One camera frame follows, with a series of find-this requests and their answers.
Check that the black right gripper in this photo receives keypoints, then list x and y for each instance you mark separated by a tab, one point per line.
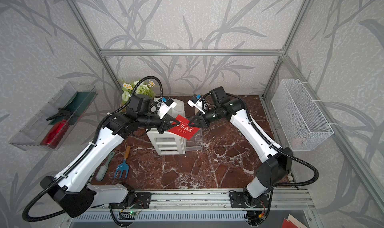
201	123

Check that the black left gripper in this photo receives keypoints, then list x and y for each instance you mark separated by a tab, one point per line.
163	126

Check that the red printed postcard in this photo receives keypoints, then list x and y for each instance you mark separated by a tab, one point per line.
183	129

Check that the white plastic drawer organizer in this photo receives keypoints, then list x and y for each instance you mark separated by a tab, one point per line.
169	143

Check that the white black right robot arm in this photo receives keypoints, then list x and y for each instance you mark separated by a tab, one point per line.
276	161

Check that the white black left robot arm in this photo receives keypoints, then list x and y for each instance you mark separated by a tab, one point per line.
71	189

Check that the artificial green white flowers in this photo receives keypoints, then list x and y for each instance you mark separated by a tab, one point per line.
144	88

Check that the blue garden hand fork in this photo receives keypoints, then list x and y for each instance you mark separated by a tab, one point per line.
122	169

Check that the dark green cloth in tray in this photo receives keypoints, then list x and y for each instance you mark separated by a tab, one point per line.
80	102

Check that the black clamp in tray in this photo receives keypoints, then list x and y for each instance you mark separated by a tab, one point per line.
63	115

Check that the red brush in tray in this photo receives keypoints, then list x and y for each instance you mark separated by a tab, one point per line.
55	135

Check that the red booklet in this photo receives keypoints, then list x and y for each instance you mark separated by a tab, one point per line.
292	222

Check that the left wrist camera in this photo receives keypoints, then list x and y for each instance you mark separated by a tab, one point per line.
164	105

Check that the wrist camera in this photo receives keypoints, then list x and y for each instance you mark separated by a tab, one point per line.
164	105
198	102

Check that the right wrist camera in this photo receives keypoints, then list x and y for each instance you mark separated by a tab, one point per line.
198	102

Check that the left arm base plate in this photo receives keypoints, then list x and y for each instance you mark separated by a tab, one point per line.
139	200

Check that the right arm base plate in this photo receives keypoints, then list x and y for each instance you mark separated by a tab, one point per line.
244	200

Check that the white wire mesh basket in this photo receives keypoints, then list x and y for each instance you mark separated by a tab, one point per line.
302	122

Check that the clear wall-mounted plastic tray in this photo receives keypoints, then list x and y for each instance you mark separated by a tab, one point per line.
49	128

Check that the aluminium mounting rail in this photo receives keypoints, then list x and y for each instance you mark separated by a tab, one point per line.
213	205

